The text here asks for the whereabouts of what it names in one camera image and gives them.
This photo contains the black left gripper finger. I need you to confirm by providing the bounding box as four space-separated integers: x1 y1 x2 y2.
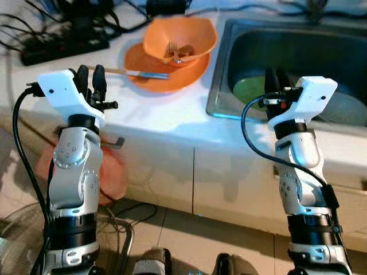
92 65 108 104
76 65 91 101

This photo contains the wooden handled table knife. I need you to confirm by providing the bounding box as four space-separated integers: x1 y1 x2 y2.
106 67 171 80

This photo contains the orange plastic plate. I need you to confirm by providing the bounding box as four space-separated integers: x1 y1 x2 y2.
124 41 210 93

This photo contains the orange plastic bowl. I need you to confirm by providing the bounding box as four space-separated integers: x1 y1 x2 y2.
142 16 218 68

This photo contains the white kitchen cabinet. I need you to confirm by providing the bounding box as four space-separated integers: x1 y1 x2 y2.
0 123 367 253

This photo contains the green plate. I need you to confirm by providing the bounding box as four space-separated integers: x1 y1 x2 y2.
232 76 270 107

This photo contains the stainless steel sink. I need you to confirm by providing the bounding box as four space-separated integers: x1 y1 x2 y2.
205 17 367 138

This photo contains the black power strip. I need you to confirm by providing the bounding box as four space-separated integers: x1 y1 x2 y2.
20 37 111 66

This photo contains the red plastic bag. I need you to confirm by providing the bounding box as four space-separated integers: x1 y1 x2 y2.
34 146 128 207

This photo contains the grey bowl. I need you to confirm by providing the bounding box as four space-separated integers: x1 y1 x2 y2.
321 92 367 127

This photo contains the dark sink faucet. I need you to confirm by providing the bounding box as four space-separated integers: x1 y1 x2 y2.
304 0 330 23

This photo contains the black power adapter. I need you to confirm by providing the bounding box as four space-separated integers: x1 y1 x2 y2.
145 0 187 16

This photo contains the robot left leg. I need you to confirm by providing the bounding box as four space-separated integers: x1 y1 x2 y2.
133 247 173 275

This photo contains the robot leg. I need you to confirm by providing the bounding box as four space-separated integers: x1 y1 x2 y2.
215 253 259 275
133 247 173 275

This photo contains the robot right leg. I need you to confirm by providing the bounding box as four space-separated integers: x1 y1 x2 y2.
215 253 259 275

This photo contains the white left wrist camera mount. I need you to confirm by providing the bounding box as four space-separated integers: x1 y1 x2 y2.
36 70 107 128

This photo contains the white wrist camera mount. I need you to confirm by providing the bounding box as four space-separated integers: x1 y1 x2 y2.
36 70 107 128
267 76 339 131

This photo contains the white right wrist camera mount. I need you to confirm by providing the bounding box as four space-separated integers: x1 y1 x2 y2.
267 76 339 131

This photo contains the steel drawer handle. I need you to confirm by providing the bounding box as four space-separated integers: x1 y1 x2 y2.
54 127 126 148

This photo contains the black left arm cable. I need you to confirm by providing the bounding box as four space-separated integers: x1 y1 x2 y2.
11 83 52 275

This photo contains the floor fan wire grille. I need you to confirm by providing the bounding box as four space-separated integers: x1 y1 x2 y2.
0 203 135 275

